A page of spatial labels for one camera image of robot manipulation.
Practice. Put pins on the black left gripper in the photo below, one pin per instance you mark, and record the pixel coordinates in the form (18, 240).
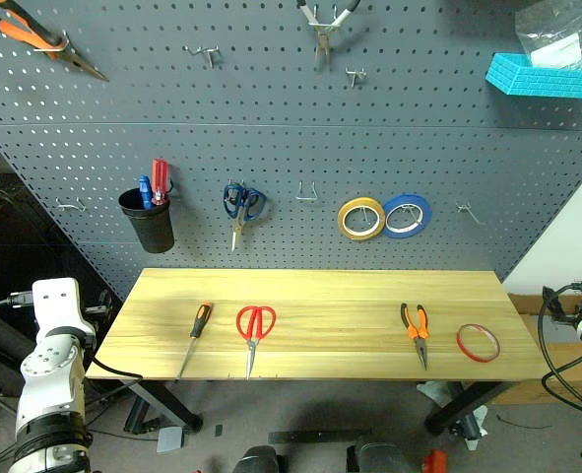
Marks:
(98, 310)

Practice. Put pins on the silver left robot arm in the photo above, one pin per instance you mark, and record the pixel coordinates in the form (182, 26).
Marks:
(49, 389)

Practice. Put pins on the grey pegboard tool wall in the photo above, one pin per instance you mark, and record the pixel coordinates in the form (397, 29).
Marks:
(290, 138)

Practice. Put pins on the black plastic cup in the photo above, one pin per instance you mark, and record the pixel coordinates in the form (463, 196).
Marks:
(151, 226)

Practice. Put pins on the orange black screwdriver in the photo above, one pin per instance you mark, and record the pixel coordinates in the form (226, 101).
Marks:
(199, 322)

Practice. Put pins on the silver pegboard hook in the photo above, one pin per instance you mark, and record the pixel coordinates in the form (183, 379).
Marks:
(54, 47)
(71, 206)
(354, 75)
(469, 209)
(306, 198)
(206, 50)

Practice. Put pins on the black table leg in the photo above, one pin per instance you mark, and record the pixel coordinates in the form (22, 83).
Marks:
(463, 401)
(172, 404)

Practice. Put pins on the grey floor plate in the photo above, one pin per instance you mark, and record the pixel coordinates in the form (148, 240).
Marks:
(170, 439)

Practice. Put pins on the dark rounded shape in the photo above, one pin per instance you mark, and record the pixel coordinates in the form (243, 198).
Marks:
(381, 458)
(260, 460)

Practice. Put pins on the wooden table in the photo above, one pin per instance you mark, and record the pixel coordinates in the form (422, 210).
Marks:
(330, 320)

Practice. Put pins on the yellow tape roll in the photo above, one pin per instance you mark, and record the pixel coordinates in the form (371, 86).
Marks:
(342, 222)

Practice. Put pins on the large orange black long-nose pliers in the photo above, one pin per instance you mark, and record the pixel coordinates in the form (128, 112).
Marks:
(22, 32)

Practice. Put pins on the small orange black long-nose pliers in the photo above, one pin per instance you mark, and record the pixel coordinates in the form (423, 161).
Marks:
(417, 335)

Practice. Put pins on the blue tape roll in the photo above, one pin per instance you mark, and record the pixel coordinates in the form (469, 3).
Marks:
(426, 212)

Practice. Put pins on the red tape roll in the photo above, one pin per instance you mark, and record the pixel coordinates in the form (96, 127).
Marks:
(462, 346)

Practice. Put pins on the small red object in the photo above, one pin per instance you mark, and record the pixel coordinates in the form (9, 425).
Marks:
(434, 462)

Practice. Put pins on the brown cardboard box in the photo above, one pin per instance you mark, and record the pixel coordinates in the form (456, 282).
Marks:
(561, 359)

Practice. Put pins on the cyan plastic bin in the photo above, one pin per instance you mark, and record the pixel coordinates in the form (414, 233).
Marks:
(541, 79)

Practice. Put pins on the clear plastic bag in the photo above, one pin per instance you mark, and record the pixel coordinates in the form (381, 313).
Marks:
(556, 29)

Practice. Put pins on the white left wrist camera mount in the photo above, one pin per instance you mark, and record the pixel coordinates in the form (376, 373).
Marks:
(54, 308)

